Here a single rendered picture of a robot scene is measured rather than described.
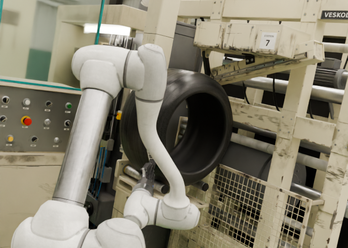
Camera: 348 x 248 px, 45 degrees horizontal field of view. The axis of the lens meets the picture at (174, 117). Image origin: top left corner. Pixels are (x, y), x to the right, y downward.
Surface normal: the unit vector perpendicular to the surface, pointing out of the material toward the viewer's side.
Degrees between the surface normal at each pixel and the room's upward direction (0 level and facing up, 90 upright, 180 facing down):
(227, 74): 90
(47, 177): 90
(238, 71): 90
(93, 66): 72
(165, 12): 90
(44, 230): 62
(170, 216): 98
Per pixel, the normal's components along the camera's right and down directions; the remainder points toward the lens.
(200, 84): 0.62, 0.01
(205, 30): -0.76, -0.07
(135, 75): -0.03, 0.40
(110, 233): -0.23, -0.55
